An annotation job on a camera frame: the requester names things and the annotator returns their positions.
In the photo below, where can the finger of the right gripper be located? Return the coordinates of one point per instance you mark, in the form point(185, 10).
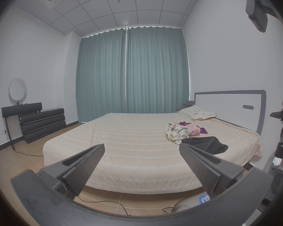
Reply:
point(277, 114)

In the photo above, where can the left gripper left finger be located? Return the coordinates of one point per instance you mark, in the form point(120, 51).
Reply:
point(82, 171)

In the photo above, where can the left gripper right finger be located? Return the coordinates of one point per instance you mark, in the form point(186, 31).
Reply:
point(207, 171)

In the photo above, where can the black T-shirt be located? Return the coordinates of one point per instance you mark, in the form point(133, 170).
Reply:
point(210, 145)

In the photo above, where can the bed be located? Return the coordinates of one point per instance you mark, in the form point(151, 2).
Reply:
point(136, 145)

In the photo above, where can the purple garment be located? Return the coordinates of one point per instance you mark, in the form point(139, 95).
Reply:
point(204, 131)

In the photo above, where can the pink garment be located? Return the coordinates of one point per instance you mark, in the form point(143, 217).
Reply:
point(194, 129)

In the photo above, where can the white printed pyjama garment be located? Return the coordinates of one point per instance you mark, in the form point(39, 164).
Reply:
point(178, 133)

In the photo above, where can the white printed pillow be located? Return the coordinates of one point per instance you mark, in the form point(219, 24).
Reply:
point(198, 113)

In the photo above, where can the black chest of drawers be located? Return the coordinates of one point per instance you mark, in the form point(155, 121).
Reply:
point(42, 123)

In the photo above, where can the grey white bedside table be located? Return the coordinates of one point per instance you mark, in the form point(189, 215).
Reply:
point(187, 103)

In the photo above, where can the blue-green curtain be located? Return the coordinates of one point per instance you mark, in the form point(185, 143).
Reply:
point(155, 69)
point(101, 74)

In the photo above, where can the round white mirror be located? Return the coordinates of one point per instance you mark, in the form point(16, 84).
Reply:
point(17, 90)

